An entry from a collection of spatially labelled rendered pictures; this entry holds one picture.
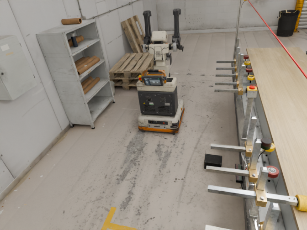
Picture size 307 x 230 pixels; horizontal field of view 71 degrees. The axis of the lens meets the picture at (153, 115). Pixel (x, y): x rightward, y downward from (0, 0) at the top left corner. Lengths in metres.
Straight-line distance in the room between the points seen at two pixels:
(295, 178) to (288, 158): 0.17
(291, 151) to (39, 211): 2.51
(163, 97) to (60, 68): 1.52
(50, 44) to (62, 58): 0.23
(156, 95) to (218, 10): 6.32
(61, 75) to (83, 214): 1.93
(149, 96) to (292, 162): 1.98
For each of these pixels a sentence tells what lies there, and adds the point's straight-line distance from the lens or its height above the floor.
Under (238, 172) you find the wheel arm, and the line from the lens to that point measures 1.62.
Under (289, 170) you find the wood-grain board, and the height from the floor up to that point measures 0.90.
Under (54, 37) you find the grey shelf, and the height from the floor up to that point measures 1.49.
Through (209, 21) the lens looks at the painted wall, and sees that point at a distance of 8.99.
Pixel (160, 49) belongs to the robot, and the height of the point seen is 1.17.
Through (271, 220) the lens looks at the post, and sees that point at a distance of 1.18.
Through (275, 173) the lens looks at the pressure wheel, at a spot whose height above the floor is 0.91.
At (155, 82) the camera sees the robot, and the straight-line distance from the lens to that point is 2.90.
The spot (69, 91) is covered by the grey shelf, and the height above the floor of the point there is 0.71.
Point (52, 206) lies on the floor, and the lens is 2.84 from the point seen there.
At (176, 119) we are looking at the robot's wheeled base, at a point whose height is 0.27.
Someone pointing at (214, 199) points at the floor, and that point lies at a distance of 2.52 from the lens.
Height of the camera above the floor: 2.04
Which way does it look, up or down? 33 degrees down
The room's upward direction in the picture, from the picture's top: 7 degrees counter-clockwise
